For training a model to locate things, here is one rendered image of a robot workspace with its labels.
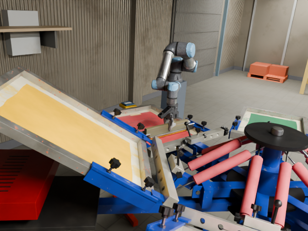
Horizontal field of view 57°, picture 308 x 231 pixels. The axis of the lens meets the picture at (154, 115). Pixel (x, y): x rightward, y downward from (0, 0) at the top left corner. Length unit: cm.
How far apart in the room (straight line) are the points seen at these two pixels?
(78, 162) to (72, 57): 349
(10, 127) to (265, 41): 946
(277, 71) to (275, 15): 175
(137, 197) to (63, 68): 345
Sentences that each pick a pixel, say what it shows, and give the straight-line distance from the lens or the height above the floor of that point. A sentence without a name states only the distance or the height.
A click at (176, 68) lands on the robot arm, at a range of 278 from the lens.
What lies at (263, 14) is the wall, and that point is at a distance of 1014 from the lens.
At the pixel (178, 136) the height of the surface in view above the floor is 96.
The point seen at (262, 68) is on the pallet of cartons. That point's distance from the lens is 930.
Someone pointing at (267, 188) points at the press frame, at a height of 106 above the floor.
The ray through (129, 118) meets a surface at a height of 96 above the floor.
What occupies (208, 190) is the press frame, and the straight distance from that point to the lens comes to 148.
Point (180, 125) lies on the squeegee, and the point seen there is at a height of 102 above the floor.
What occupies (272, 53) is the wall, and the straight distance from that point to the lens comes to 1008.
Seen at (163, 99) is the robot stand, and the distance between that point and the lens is 288.
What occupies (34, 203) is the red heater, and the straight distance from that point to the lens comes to 130.
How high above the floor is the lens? 188
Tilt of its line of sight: 21 degrees down
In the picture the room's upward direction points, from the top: 4 degrees clockwise
